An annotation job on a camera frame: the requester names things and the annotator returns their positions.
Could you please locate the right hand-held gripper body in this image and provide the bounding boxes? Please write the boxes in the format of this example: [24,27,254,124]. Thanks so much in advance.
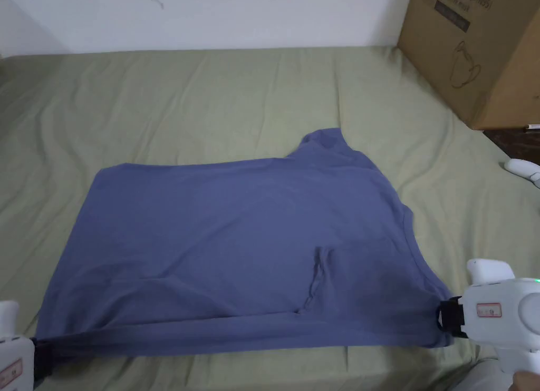
[441,258,540,384]

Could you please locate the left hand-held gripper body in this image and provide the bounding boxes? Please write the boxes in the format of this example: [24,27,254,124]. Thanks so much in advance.
[0,300,55,391]

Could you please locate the dark blue shirt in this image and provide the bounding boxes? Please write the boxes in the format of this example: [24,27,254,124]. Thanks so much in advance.
[37,128,456,359]

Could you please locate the person's right hand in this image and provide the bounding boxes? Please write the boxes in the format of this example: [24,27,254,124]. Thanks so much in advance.
[511,371,540,391]

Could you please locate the person's legs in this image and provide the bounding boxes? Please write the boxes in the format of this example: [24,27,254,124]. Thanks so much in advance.
[457,356,519,391]

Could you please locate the white hand controller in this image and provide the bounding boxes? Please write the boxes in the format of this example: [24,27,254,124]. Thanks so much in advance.
[504,158,540,190]

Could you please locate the dark brown table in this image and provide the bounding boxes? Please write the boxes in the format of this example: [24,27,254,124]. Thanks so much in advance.
[483,128,540,166]

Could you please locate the brown cardboard carton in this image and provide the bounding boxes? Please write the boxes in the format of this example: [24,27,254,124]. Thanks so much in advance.
[397,0,540,131]

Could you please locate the bed with pale green sheet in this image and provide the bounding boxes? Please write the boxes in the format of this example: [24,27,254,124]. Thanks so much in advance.
[0,45,540,391]

